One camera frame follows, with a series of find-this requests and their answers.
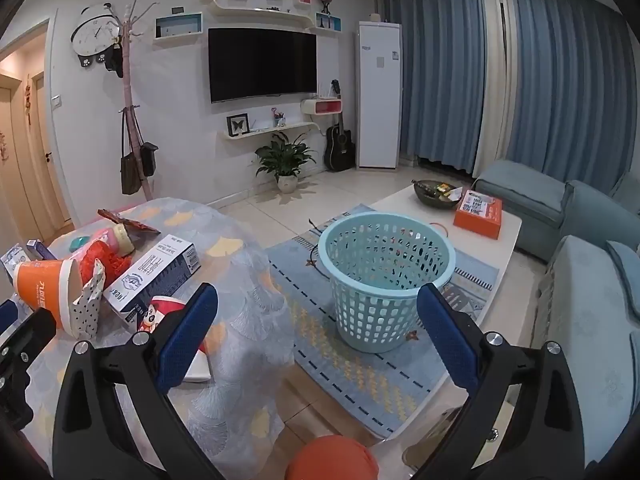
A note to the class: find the small blue box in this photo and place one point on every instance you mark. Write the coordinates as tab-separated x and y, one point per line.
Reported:
40	246

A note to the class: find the red hanging ornament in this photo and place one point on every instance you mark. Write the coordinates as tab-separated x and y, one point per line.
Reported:
28	102

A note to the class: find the white red oval shelf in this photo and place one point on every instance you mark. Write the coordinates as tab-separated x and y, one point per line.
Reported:
321	107

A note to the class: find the framed butterfly picture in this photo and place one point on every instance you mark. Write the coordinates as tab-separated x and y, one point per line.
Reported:
238	124

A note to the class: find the white interior door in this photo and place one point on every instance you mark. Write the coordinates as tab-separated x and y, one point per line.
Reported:
47	175

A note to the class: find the red snack wrapper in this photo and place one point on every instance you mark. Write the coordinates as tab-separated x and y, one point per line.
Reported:
135	225

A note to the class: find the black guitar bag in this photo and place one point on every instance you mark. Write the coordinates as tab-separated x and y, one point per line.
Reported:
340	147

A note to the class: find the white refrigerator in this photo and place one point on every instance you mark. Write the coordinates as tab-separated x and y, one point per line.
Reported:
378	95

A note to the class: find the red white paper cup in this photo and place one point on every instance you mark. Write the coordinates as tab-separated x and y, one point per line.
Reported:
157	310

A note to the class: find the white coffee table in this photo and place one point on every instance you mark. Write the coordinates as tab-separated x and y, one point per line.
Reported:
400	202

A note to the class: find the curved white wall shelf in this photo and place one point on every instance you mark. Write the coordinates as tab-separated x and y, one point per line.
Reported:
260	12

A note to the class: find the dark snack bowl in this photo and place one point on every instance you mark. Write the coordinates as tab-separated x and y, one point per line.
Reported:
430	200

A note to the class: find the small teal object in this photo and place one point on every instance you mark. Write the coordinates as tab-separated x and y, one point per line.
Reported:
78	244

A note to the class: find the blue lined box shelf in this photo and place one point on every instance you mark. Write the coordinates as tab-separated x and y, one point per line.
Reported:
177	25

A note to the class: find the small blue wall cube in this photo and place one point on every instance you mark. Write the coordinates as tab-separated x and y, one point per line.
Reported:
328	22

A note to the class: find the cream curtain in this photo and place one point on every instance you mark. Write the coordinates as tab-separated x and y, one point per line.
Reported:
497	75

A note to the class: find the grey blue sofa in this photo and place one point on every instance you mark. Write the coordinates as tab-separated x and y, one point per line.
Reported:
585	300

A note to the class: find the orange paper cup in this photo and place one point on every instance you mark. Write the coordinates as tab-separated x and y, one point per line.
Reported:
42	292

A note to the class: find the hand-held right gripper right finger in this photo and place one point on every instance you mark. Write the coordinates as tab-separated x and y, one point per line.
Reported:
447	340

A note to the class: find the white blue carton box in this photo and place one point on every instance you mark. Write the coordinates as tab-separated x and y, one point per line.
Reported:
155	270

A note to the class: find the long white wall shelf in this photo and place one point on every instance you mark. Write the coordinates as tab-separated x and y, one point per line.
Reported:
270	130

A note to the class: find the polka dot paper bag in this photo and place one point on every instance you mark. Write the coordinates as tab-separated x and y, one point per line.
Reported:
87	312

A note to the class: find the black hanging bag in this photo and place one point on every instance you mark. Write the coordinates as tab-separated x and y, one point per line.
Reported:
149	160

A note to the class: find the colourful pen holder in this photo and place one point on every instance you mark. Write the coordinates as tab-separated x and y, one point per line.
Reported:
279	120

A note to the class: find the light blue plastic basket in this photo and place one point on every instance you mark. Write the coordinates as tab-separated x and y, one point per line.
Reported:
380	342

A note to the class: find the potted green plant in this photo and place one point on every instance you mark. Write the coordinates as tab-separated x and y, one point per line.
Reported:
285	157

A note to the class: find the black hanging pouch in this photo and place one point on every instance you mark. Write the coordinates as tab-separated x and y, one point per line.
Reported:
115	57

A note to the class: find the blue curtain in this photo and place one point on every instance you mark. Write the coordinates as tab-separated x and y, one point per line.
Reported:
435	70
565	85

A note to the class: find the black wall television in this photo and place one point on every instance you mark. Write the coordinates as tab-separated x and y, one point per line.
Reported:
262	65

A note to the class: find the pink plastic bottle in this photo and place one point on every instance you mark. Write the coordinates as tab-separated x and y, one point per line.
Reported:
117	237

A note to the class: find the pink coat rack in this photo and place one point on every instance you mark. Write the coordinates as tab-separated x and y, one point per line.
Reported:
129	85

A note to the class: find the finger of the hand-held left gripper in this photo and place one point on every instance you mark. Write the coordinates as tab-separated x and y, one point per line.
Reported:
31	330
7	316

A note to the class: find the orange flat box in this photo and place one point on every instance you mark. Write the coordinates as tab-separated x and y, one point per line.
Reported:
480	225

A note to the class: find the orange ball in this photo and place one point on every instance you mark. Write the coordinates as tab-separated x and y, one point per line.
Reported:
330	460

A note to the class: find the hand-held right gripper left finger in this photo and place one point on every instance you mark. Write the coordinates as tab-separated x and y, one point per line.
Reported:
186	340

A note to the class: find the blue patterned mat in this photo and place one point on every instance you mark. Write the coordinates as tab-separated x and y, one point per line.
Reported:
350	380

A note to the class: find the brown hanging bag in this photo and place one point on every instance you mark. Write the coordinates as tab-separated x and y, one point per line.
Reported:
131	175

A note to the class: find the panda wall clock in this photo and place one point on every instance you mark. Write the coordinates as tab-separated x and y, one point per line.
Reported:
95	30

